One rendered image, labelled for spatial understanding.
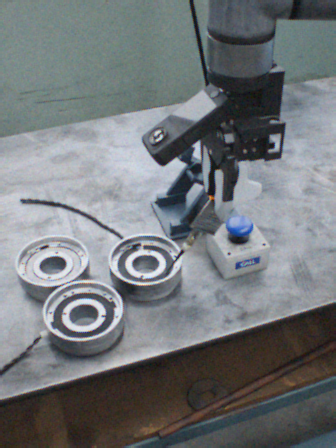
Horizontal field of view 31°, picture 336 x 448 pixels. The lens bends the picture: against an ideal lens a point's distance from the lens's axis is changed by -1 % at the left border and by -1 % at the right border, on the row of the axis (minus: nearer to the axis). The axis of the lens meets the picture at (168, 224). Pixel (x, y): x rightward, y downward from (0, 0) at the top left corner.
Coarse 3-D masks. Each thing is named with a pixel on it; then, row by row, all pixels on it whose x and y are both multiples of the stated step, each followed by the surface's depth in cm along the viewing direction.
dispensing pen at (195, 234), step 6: (204, 198) 80; (198, 204) 81; (204, 204) 80; (192, 210) 81; (198, 210) 80; (186, 216) 82; (192, 216) 81; (192, 222) 81; (192, 234) 83; (198, 234) 82; (186, 240) 83; (192, 240) 83; (186, 246) 83; (180, 252) 84; (174, 264) 85; (168, 270) 86
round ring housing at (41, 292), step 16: (48, 240) 91; (64, 240) 91; (16, 256) 87; (48, 256) 89; (64, 256) 89; (80, 256) 89; (64, 272) 86; (80, 272) 85; (32, 288) 84; (48, 288) 83
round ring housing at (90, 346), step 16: (64, 288) 83; (80, 288) 84; (96, 288) 84; (112, 288) 82; (48, 304) 81; (80, 304) 82; (96, 304) 82; (48, 320) 80; (64, 320) 80; (96, 320) 80; (64, 336) 77; (96, 336) 76; (112, 336) 78; (80, 352) 77; (96, 352) 79
